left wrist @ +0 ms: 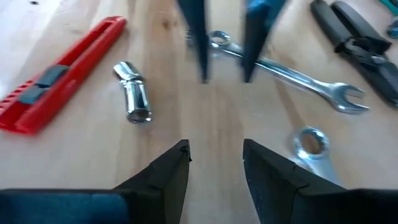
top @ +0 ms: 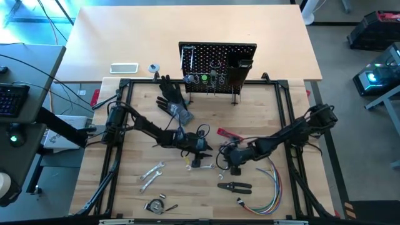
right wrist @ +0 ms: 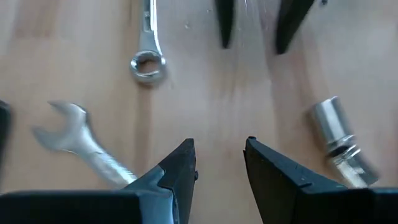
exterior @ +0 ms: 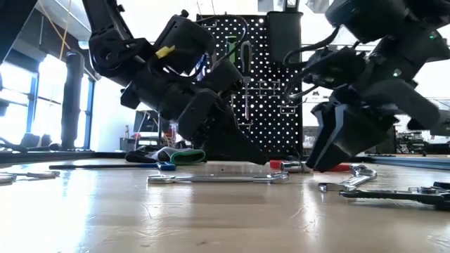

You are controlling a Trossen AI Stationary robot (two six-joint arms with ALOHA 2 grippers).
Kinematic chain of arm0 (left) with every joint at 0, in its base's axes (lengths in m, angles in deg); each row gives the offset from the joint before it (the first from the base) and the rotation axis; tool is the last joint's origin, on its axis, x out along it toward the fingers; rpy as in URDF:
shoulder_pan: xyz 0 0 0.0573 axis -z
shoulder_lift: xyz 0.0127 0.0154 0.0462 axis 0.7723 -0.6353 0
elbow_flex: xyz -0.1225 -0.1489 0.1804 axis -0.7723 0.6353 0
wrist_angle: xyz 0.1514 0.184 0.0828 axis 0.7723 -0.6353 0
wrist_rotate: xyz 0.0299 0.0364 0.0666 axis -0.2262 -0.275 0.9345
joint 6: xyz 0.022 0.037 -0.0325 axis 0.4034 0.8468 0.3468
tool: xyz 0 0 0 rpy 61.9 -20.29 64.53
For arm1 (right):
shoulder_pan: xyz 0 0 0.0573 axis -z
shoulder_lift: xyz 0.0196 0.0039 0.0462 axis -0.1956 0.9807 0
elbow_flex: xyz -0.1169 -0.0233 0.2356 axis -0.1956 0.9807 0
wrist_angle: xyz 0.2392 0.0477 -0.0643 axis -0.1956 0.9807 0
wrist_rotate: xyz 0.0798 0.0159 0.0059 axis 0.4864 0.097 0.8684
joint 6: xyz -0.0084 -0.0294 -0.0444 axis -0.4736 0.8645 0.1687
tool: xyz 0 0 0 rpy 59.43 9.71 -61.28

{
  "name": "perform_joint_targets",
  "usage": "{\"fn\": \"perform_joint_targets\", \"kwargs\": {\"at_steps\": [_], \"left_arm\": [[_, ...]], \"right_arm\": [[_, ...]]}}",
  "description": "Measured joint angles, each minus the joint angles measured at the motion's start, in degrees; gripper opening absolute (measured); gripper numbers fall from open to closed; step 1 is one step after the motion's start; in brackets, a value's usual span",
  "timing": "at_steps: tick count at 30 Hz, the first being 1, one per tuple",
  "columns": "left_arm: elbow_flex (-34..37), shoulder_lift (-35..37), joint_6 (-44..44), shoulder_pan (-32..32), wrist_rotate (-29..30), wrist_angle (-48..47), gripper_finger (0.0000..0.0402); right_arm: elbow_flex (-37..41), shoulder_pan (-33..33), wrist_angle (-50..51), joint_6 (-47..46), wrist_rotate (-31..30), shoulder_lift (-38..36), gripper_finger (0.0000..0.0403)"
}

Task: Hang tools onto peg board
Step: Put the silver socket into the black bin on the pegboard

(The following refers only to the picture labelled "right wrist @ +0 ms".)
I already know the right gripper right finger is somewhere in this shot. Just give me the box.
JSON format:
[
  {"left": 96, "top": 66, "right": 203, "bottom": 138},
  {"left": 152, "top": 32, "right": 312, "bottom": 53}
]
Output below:
[{"left": 243, "top": 136, "right": 398, "bottom": 224}]

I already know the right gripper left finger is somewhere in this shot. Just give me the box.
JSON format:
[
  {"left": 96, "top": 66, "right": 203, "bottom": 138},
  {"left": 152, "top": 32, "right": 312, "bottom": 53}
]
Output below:
[{"left": 0, "top": 138, "right": 200, "bottom": 224}]

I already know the silver combination wrench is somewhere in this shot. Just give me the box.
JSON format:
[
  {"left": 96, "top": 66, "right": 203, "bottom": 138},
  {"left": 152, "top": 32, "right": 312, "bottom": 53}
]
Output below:
[
  {"left": 30, "top": 100, "right": 139, "bottom": 190},
  {"left": 129, "top": 0, "right": 168, "bottom": 86}
]

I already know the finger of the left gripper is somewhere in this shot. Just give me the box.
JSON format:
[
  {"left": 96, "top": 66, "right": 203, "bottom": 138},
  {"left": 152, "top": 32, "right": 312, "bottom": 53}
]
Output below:
[
  {"left": 274, "top": 0, "right": 315, "bottom": 56},
  {"left": 213, "top": 0, "right": 236, "bottom": 50}
]

